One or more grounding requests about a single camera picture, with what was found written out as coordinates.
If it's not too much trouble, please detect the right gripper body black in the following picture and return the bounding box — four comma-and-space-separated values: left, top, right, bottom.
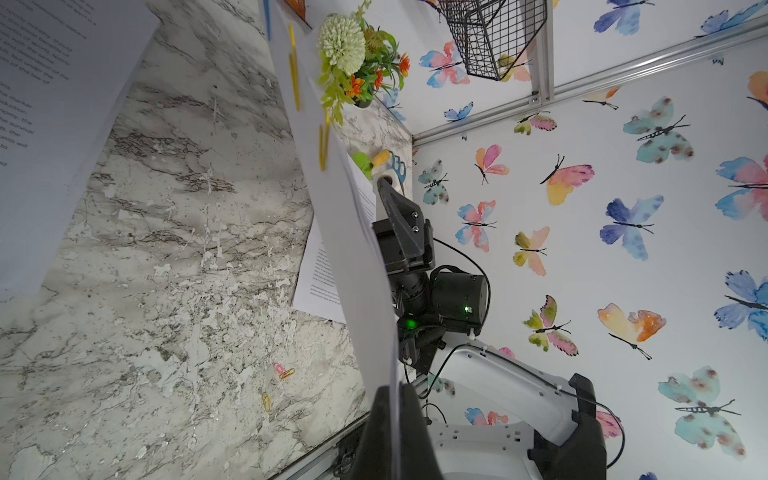
373, 220, 435, 275

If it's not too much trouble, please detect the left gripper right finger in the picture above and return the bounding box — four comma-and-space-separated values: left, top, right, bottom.
400, 384, 443, 480

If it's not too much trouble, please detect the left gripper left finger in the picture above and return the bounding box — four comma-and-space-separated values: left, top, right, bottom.
347, 386, 393, 480

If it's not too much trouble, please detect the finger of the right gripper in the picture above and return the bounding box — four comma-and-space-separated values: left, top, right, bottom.
376, 177, 420, 252

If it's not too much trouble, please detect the yellow highlighted document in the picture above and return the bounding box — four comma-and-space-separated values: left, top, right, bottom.
258, 1, 400, 479

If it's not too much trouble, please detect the purple highlighted document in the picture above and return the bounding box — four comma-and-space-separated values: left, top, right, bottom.
292, 166, 376, 324

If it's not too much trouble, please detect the plain text document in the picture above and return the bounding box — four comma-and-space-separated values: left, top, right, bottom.
1, 0, 159, 302

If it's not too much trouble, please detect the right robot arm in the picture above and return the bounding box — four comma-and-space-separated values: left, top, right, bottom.
351, 179, 615, 479

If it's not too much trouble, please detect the blue toy rake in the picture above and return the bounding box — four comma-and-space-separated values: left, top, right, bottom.
391, 153, 407, 186

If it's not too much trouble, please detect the green toy trowel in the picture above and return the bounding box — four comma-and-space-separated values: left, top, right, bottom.
351, 150, 392, 180

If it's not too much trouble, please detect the potted flower plant white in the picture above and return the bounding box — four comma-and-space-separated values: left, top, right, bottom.
316, 1, 410, 126

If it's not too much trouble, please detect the yellow paperclip on page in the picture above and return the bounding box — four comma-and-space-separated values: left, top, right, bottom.
288, 24, 301, 112

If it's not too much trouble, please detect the black wire basket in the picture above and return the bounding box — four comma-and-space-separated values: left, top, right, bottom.
438, 0, 548, 81

